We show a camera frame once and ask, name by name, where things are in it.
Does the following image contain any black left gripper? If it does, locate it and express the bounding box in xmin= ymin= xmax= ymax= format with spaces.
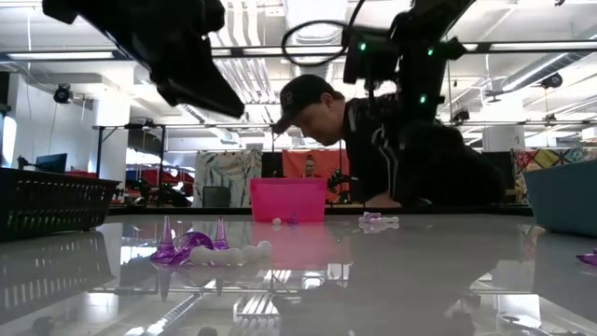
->
xmin=78 ymin=0 xmax=246 ymax=119

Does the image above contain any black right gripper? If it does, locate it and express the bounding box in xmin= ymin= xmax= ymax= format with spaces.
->
xmin=372 ymin=91 xmax=461 ymax=164

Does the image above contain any leaf print curtain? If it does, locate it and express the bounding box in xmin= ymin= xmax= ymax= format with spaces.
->
xmin=193 ymin=149 xmax=263 ymax=209

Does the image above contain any person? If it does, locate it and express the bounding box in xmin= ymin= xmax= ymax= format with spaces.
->
xmin=300 ymin=153 xmax=321 ymax=179
xmin=271 ymin=73 xmax=507 ymax=209

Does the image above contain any orange curtain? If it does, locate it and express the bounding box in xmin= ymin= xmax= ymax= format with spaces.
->
xmin=282 ymin=148 xmax=352 ymax=204

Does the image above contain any black panel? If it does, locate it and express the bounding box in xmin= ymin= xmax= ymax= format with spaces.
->
xmin=260 ymin=151 xmax=285 ymax=178

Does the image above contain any colourful patchwork quilt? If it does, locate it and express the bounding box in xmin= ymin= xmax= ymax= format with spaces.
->
xmin=510 ymin=147 xmax=597 ymax=206

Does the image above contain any black ceiling spotlight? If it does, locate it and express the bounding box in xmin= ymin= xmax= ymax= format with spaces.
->
xmin=52 ymin=83 xmax=75 ymax=105
xmin=540 ymin=72 xmax=564 ymax=91

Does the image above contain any pink plastic bin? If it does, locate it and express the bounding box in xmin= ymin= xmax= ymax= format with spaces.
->
xmin=249 ymin=176 xmax=329 ymax=223

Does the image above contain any teal plastic bin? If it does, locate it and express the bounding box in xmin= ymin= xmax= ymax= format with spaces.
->
xmin=522 ymin=160 xmax=597 ymax=238

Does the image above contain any black monitor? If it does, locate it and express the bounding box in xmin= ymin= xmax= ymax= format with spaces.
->
xmin=35 ymin=152 xmax=69 ymax=175

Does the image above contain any black slotted plastic basket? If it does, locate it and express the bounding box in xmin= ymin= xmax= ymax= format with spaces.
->
xmin=0 ymin=166 xmax=120 ymax=243

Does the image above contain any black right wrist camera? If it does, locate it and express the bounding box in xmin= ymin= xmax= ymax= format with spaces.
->
xmin=342 ymin=33 xmax=403 ymax=86

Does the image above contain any black right camera cable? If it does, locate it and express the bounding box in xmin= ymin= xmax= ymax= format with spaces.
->
xmin=280 ymin=0 xmax=369 ymax=67

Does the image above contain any silver ceiling duct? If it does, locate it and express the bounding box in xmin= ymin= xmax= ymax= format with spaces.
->
xmin=284 ymin=0 xmax=349 ymax=146

